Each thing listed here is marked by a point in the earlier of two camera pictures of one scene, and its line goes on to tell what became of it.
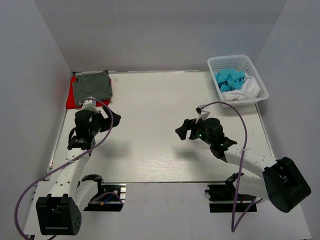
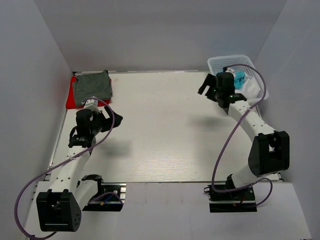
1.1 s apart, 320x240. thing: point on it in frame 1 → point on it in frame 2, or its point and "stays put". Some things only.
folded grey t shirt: x=97 y=85 stays put
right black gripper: x=182 y=131 → x=210 y=81
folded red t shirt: x=71 y=103 stays put
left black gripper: x=98 y=115 stays put
